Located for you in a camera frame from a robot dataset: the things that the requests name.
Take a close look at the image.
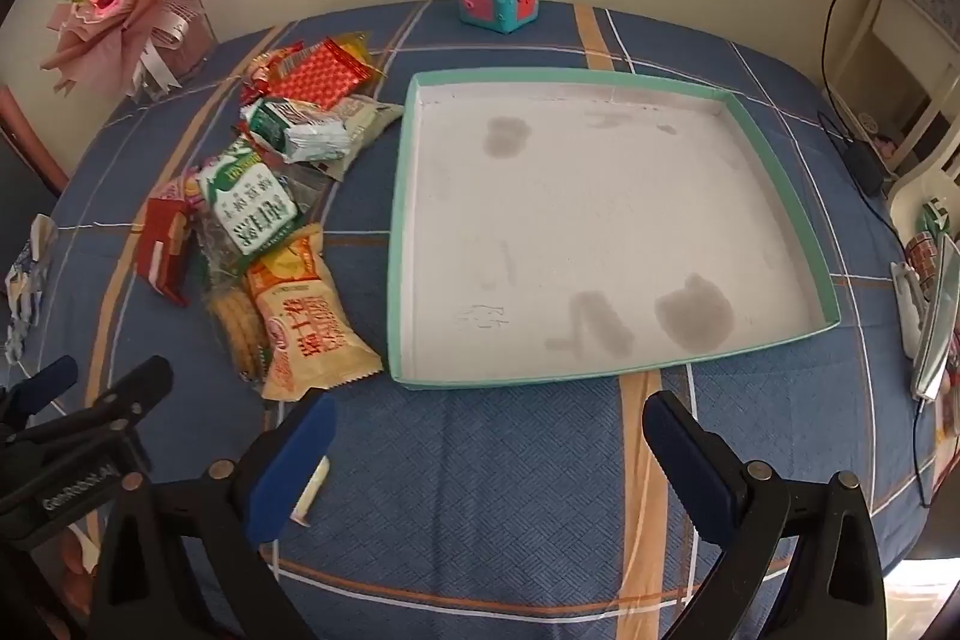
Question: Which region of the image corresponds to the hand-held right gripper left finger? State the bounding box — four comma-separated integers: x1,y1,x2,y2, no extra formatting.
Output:
88,391,338,640

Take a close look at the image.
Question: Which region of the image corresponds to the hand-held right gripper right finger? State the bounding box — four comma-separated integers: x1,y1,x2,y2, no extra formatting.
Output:
641,389,886,640

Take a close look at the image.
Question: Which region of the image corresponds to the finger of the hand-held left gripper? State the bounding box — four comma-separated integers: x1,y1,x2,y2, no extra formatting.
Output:
0,355,80,432
71,355,175,453

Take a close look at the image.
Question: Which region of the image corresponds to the clear cracker packet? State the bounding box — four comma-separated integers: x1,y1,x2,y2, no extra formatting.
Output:
206,280,271,386

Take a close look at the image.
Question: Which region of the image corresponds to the red packet white stripe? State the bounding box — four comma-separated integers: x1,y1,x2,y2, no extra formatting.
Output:
135,197,192,307

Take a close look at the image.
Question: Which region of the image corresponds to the yellow bread packet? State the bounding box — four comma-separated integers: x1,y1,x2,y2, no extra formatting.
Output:
247,224,385,402

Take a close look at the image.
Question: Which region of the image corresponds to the green white snack packet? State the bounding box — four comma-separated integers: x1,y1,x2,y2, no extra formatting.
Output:
199,141,295,255

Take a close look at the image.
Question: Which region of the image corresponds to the teal-rimmed white tray box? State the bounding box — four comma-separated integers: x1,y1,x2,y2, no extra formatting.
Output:
386,70,841,392

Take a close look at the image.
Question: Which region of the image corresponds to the green cookie packet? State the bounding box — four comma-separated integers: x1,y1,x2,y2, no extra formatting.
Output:
285,107,355,165

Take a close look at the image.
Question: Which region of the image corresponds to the small red gold packet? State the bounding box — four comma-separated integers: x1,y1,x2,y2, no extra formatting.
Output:
240,47,301,101

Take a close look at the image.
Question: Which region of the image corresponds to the beige snack packet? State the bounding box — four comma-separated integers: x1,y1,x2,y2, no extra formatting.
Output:
315,96,406,182

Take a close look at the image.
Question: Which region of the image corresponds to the red patterned snack packet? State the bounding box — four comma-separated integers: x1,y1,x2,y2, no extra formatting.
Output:
271,40,370,110

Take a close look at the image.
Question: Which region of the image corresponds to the orange yellow snack packet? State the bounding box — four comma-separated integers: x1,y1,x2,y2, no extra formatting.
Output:
326,31,376,79

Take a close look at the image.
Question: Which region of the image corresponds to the blue plaid cloth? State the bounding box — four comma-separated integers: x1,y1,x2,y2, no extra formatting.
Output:
0,0,938,640

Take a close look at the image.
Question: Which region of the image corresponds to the dark wooden furniture edge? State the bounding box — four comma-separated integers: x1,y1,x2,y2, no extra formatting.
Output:
0,85,68,195

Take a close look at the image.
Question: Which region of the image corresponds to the white phone stand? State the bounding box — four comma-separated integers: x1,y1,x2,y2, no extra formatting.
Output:
891,261,927,360

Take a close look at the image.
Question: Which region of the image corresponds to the phone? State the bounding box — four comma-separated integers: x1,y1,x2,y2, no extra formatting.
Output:
911,235,960,401

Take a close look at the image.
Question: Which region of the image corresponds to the green red printed box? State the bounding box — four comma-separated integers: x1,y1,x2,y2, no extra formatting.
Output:
904,197,953,296

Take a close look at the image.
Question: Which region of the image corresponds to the white curved furniture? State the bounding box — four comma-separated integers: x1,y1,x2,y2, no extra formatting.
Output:
885,119,960,236

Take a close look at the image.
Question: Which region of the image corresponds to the cream wooden chair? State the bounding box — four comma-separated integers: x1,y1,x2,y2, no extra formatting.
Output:
821,0,960,176

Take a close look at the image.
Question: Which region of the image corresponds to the black power adapter with cable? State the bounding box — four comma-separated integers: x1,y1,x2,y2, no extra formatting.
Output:
816,0,923,236

